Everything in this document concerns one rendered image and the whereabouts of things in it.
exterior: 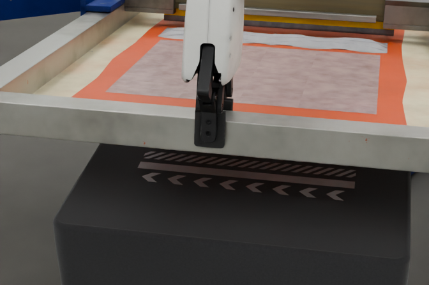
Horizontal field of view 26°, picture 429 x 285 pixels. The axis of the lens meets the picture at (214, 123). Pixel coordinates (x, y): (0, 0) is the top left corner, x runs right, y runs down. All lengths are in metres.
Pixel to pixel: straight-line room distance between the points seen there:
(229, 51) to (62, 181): 2.27
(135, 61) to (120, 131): 0.35
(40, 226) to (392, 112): 1.93
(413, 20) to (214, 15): 0.64
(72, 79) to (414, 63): 0.50
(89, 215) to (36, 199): 1.88
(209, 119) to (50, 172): 2.29
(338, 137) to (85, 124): 0.27
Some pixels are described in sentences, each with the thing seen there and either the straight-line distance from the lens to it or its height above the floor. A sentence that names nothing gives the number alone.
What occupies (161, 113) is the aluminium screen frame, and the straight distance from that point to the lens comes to 0.99.
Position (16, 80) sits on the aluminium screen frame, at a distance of 1.13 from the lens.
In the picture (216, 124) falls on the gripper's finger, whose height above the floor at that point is 1.16.
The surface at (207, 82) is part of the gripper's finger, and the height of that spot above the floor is 1.22.
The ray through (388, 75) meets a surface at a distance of 1.31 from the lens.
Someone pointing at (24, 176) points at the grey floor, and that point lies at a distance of 3.22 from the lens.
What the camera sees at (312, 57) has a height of 1.05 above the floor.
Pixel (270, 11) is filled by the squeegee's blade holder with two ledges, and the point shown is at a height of 1.07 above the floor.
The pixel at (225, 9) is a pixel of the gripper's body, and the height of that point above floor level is 1.28.
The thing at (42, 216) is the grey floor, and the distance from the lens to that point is 2.99.
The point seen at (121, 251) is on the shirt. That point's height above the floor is 0.92.
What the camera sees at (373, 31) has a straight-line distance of 1.53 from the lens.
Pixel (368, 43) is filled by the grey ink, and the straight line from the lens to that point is 1.47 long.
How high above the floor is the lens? 1.60
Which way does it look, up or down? 27 degrees down
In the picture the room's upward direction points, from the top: straight up
